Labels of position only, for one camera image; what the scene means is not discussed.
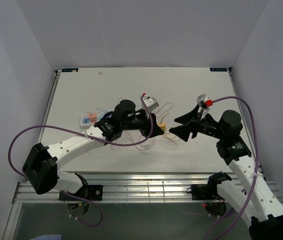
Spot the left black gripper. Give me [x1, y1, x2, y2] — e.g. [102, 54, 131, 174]
[120, 107, 164, 139]

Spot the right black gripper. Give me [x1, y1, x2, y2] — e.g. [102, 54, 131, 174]
[168, 104, 226, 142]

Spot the yellow charger plug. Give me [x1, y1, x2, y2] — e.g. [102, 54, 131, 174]
[157, 122, 166, 131]

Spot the blue charger cable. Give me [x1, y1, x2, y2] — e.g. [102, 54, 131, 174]
[95, 107, 110, 118]

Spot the pink charger plug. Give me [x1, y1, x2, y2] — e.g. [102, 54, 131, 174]
[87, 112, 98, 123]

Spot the pink charger cable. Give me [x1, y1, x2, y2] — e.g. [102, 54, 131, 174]
[85, 111, 157, 152]

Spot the white colourful power strip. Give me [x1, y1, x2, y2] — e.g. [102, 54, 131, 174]
[79, 112, 105, 129]

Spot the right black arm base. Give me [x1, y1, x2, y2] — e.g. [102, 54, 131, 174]
[186, 172, 232, 200]

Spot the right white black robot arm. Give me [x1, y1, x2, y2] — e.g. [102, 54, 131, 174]
[169, 105, 283, 240]

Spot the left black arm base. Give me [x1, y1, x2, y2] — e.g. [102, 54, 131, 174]
[71, 173, 104, 201]

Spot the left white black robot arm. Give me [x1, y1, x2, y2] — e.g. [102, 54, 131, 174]
[22, 95, 164, 200]

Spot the right blue corner label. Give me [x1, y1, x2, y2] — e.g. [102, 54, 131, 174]
[209, 67, 228, 72]

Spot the blue corner label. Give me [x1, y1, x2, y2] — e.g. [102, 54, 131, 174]
[61, 68, 79, 73]
[209, 67, 228, 72]

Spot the left blue corner label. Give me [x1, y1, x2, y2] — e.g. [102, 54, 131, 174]
[61, 68, 79, 73]

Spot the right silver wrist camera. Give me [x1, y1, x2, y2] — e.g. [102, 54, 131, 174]
[196, 93, 213, 110]

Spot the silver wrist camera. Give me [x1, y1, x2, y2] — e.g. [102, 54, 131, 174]
[196, 93, 213, 110]
[141, 93, 159, 112]

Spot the white power strip cord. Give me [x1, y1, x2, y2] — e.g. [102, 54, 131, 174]
[153, 101, 174, 118]

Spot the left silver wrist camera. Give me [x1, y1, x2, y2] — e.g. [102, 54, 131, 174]
[141, 93, 159, 112]

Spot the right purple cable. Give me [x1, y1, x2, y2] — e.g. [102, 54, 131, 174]
[203, 96, 260, 240]

